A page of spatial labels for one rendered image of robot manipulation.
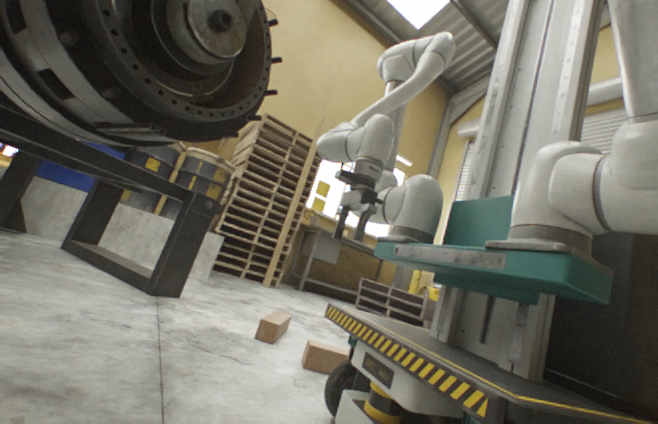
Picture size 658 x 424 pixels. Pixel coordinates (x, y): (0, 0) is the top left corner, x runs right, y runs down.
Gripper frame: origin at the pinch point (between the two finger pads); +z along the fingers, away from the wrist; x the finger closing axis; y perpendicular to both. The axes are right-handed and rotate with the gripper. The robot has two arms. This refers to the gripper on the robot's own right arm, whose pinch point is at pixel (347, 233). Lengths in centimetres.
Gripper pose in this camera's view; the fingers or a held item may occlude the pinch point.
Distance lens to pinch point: 89.3
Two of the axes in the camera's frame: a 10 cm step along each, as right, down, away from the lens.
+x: -4.4, 0.5, 9.0
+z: -3.0, 9.3, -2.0
